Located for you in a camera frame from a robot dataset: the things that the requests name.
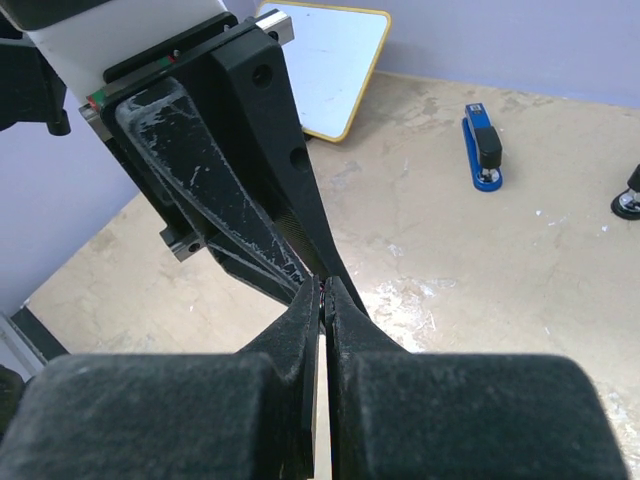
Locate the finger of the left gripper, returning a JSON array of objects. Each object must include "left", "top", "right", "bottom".
[
  {"left": 114, "top": 78, "right": 309, "bottom": 305},
  {"left": 102, "top": 22, "right": 358, "bottom": 299}
]

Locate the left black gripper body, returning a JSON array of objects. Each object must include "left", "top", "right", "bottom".
[{"left": 77, "top": 12, "right": 296, "bottom": 261}]

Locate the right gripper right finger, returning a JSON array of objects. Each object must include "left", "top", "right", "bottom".
[{"left": 325, "top": 278, "right": 628, "bottom": 479}]

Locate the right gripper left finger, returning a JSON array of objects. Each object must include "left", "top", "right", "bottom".
[{"left": 1, "top": 278, "right": 321, "bottom": 479}]

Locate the blue stapler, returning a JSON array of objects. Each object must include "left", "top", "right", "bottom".
[{"left": 461, "top": 103, "right": 503, "bottom": 193}]

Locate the black stapler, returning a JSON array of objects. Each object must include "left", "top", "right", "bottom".
[{"left": 610, "top": 165, "right": 640, "bottom": 221}]

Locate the small whiteboard yellow frame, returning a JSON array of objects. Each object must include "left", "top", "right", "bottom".
[{"left": 257, "top": 1, "right": 392, "bottom": 143}]

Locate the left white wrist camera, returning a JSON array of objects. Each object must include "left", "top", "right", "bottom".
[{"left": 26, "top": 0, "right": 227, "bottom": 101}]

